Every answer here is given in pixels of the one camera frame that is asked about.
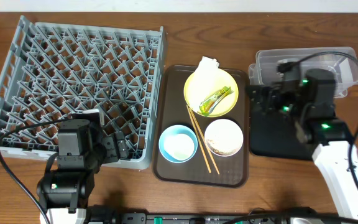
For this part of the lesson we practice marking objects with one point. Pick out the black waste tray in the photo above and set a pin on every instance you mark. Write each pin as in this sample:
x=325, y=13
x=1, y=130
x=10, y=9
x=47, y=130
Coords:
x=273, y=135

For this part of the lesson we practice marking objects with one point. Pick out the light blue bowl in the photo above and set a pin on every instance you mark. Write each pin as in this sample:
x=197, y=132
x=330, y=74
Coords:
x=173, y=130

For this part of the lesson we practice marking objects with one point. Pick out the right wooden chopstick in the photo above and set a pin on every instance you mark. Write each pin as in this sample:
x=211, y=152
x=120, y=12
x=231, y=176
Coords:
x=202, y=136

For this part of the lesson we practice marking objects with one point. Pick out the clear plastic bin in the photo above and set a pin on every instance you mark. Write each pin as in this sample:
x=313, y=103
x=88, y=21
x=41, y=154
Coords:
x=264, y=71

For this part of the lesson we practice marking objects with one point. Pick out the white napkin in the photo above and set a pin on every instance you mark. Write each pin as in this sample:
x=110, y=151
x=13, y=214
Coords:
x=207, y=69

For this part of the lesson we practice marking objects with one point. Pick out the white plastic cup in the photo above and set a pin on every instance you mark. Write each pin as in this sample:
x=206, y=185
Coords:
x=179, y=146

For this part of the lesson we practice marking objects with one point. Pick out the grey plastic dish rack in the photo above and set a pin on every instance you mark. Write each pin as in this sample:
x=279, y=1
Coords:
x=54, y=70

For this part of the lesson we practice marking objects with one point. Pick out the brown serving tray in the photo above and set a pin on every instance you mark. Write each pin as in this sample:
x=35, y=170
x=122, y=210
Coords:
x=233, y=170

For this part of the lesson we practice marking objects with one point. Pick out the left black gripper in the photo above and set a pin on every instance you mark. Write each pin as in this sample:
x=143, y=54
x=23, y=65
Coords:
x=112, y=155

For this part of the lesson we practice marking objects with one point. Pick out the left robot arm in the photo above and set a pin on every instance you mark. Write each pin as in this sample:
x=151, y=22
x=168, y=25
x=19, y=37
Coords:
x=68, y=180

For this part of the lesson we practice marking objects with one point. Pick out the left wooden chopstick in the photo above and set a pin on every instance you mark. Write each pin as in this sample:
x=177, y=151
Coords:
x=198, y=138

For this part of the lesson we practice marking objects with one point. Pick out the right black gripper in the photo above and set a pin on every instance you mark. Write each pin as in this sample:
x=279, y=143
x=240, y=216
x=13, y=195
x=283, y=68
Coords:
x=271, y=91

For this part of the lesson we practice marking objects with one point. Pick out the green snack wrapper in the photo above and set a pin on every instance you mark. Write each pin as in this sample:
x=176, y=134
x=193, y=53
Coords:
x=209, y=103

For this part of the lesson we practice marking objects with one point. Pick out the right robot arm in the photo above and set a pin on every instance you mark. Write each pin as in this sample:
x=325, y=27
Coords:
x=295, y=119

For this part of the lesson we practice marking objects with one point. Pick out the yellow plate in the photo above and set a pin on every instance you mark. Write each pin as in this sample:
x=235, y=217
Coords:
x=194, y=97

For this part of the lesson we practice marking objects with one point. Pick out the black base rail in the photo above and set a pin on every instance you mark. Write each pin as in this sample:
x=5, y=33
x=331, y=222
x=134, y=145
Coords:
x=197, y=219

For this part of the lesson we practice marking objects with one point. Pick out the wooden chopstick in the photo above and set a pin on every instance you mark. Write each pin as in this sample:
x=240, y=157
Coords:
x=198, y=138
x=202, y=136

